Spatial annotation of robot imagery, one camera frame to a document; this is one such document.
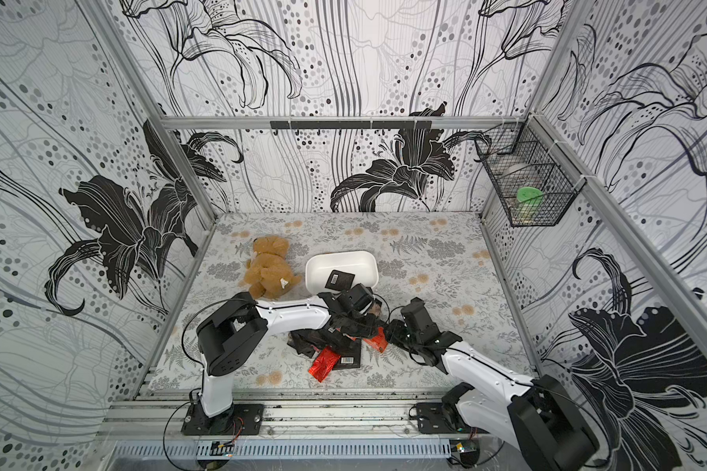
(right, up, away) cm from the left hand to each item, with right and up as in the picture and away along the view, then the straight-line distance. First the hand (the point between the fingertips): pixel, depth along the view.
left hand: (374, 337), depth 88 cm
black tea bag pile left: (-20, +1, -5) cm, 21 cm away
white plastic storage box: (-3, +21, +13) cm, 25 cm away
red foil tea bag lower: (-14, -5, -8) cm, 17 cm away
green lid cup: (+41, +43, -9) cm, 60 cm away
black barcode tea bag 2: (-11, +16, +10) cm, 22 cm away
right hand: (+5, +3, -1) cm, 6 cm away
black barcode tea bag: (-7, -3, -6) cm, 10 cm away
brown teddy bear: (-33, +20, 0) cm, 38 cm away
